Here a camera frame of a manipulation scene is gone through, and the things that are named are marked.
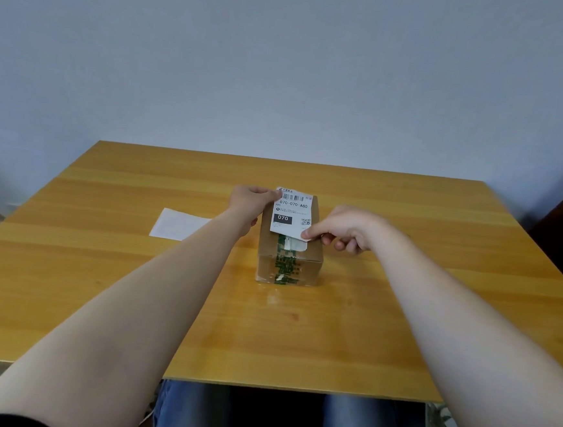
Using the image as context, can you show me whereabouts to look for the person's blue jeans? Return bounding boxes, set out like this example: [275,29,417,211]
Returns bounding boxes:
[150,378,430,427]

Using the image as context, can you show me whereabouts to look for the white paper sheet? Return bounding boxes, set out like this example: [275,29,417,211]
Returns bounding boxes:
[149,207,213,244]

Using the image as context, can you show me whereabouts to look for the person's right hand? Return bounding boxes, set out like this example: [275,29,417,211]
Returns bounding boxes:
[299,203,391,258]

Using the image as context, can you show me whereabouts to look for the person's left forearm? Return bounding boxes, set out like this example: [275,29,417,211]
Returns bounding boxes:
[0,188,258,427]

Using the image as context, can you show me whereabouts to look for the person's right forearm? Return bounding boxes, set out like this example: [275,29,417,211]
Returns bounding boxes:
[351,219,563,427]

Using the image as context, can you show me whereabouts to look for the white shipping label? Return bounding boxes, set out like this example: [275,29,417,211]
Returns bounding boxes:
[269,186,316,243]

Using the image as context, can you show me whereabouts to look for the cardboard box with green tape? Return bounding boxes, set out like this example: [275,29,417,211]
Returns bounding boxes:
[255,191,329,289]

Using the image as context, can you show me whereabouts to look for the person's left hand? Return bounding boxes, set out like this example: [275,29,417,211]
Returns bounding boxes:
[226,184,284,241]

